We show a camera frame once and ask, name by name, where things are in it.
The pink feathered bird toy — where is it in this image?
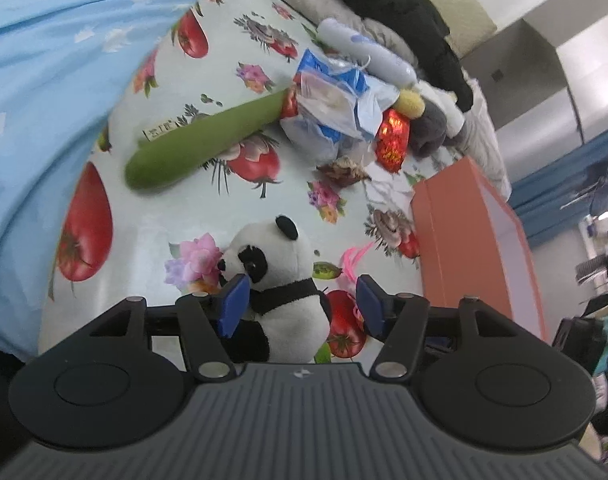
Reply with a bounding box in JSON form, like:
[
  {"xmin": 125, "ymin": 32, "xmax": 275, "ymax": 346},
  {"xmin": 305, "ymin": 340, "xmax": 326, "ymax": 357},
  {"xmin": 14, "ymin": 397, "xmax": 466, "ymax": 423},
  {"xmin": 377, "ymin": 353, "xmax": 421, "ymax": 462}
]
[{"xmin": 336, "ymin": 242, "xmax": 374, "ymax": 301}]

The small panda plush toy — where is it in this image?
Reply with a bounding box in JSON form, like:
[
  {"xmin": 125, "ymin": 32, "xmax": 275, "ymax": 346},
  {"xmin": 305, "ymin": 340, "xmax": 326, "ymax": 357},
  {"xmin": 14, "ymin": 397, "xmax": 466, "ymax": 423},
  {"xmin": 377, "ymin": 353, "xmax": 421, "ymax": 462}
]
[{"xmin": 217, "ymin": 214, "xmax": 331, "ymax": 363}]

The white paper towel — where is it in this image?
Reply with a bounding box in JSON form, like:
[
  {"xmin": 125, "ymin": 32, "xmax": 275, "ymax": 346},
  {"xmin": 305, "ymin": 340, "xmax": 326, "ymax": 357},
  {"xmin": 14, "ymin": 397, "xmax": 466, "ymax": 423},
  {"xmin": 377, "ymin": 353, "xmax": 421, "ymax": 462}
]
[{"xmin": 364, "ymin": 162, "xmax": 415, "ymax": 214}]

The floral fruit-print plastic mat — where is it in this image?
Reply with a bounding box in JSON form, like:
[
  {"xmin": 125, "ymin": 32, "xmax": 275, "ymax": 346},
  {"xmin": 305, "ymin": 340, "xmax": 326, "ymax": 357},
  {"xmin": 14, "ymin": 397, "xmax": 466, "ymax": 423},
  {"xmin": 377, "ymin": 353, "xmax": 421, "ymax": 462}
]
[{"xmin": 37, "ymin": 0, "xmax": 466, "ymax": 365}]

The red foil snack packet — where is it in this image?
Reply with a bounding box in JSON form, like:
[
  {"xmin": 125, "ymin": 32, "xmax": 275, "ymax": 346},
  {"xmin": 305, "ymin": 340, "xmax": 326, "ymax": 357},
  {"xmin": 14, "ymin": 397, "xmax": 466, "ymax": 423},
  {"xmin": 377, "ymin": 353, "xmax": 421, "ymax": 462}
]
[{"xmin": 374, "ymin": 108, "xmax": 410, "ymax": 174}]

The blue curtain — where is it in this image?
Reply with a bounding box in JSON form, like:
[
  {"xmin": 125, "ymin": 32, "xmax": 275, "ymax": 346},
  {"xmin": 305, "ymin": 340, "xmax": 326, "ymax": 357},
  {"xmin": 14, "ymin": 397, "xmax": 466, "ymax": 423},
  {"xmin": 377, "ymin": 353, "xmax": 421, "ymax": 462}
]
[{"xmin": 509, "ymin": 130, "xmax": 608, "ymax": 247}]

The grey penguin plush toy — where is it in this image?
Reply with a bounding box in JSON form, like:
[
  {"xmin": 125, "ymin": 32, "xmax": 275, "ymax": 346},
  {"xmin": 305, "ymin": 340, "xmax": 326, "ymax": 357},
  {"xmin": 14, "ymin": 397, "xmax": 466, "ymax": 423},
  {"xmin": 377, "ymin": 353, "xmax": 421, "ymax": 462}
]
[{"xmin": 393, "ymin": 80, "xmax": 464, "ymax": 158}]

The white lotion bottle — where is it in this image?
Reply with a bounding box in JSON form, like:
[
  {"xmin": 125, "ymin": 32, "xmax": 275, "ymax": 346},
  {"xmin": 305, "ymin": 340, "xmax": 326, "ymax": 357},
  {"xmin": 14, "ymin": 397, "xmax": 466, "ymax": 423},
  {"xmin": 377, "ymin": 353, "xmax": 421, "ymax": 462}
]
[{"xmin": 317, "ymin": 18, "xmax": 418, "ymax": 89}]

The black clothing pile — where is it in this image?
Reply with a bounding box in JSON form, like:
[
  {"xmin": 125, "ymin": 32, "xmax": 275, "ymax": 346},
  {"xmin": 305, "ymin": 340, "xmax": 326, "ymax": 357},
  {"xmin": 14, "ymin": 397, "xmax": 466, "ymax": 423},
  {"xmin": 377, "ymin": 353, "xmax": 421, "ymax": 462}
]
[{"xmin": 342, "ymin": 0, "xmax": 473, "ymax": 112}]

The green long-handled massage brush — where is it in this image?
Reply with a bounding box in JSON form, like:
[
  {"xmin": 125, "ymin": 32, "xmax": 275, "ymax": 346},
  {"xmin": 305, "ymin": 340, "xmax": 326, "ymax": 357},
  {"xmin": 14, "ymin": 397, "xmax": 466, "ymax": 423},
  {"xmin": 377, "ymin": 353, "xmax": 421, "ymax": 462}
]
[{"xmin": 124, "ymin": 89, "xmax": 288, "ymax": 192}]

